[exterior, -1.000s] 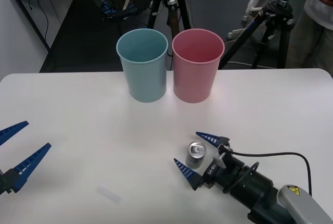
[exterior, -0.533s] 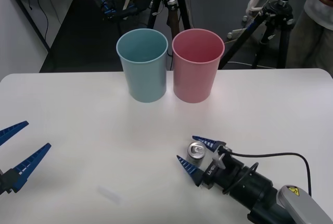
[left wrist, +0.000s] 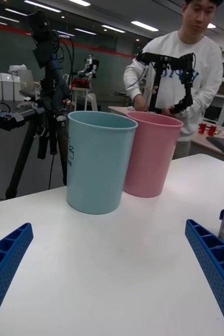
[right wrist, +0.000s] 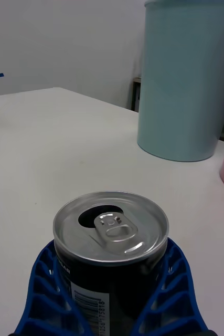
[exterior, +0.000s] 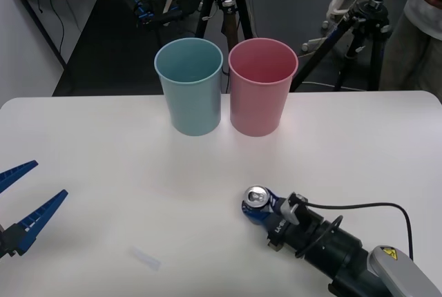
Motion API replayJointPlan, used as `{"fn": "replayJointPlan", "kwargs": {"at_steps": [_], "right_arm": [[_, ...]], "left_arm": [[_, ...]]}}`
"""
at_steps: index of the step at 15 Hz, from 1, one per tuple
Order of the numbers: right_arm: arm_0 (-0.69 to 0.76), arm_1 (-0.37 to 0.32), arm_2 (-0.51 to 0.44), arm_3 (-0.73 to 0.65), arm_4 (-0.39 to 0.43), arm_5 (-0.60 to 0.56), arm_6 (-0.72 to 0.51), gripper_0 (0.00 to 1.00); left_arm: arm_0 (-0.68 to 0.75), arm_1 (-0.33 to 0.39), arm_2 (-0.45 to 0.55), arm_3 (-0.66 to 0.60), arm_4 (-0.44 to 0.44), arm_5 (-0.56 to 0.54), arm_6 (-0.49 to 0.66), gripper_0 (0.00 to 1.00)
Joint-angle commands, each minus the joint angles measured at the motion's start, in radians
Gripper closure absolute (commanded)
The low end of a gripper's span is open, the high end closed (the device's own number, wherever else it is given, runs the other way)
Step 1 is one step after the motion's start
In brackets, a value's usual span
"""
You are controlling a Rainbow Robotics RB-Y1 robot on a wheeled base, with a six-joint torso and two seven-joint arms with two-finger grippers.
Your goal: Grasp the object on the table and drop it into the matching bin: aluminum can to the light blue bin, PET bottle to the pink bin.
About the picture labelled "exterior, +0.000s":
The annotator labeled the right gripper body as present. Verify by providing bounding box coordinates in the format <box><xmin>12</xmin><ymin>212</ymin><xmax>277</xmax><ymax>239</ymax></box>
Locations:
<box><xmin>267</xmin><ymin>203</ymin><xmax>324</xmax><ymax>256</ymax></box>

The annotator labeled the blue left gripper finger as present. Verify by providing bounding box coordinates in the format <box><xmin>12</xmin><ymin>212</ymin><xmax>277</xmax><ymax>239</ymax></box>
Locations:
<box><xmin>3</xmin><ymin>189</ymin><xmax>69</xmax><ymax>257</ymax></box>
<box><xmin>0</xmin><ymin>160</ymin><xmax>39</xmax><ymax>195</ymax></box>

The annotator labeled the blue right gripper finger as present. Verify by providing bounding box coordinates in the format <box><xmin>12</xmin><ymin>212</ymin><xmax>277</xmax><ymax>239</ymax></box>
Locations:
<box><xmin>266</xmin><ymin>189</ymin><xmax>281</xmax><ymax>209</ymax></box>
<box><xmin>242</xmin><ymin>209</ymin><xmax>274</xmax><ymax>236</ymax></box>

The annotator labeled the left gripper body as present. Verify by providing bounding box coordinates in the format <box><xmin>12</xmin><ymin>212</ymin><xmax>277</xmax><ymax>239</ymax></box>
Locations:
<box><xmin>0</xmin><ymin>224</ymin><xmax>10</xmax><ymax>260</ymax></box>

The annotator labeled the blue drink can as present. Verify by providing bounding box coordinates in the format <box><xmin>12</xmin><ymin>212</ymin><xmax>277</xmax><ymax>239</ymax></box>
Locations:
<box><xmin>241</xmin><ymin>185</ymin><xmax>276</xmax><ymax>229</ymax></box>

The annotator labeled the black tripod with handle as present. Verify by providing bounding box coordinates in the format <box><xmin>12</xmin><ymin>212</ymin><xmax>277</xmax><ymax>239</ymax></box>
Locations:
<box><xmin>289</xmin><ymin>0</ymin><xmax>434</xmax><ymax>93</ymax></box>

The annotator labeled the pink plastic bin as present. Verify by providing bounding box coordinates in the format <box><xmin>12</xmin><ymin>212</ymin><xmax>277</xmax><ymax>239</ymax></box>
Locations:
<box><xmin>227</xmin><ymin>37</ymin><xmax>299</xmax><ymax>138</ymax></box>

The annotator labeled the pale blue plastic bin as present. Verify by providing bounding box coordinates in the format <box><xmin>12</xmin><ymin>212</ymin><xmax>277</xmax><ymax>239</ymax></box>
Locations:
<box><xmin>153</xmin><ymin>38</ymin><xmax>224</xmax><ymax>137</ymax></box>

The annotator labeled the white rolling stand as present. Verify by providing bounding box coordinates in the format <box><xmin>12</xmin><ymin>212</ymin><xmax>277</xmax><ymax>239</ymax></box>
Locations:
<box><xmin>300</xmin><ymin>0</ymin><xmax>372</xmax><ymax>53</ymax></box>

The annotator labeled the person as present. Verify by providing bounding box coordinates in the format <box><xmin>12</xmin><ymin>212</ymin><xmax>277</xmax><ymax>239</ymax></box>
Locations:
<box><xmin>378</xmin><ymin>0</ymin><xmax>442</xmax><ymax>93</ymax></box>

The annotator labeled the black and blue device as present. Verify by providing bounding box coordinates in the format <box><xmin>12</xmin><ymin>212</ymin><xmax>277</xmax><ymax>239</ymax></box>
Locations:
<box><xmin>133</xmin><ymin>0</ymin><xmax>186</xmax><ymax>28</ymax></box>

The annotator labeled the black hanging cable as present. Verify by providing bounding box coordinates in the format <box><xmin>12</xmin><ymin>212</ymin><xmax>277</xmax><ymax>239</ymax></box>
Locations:
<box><xmin>36</xmin><ymin>0</ymin><xmax>67</xmax><ymax>65</ymax></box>

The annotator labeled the black camera tripod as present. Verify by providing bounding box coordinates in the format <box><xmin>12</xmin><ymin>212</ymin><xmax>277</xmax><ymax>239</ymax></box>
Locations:
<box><xmin>194</xmin><ymin>0</ymin><xmax>256</xmax><ymax>53</ymax></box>

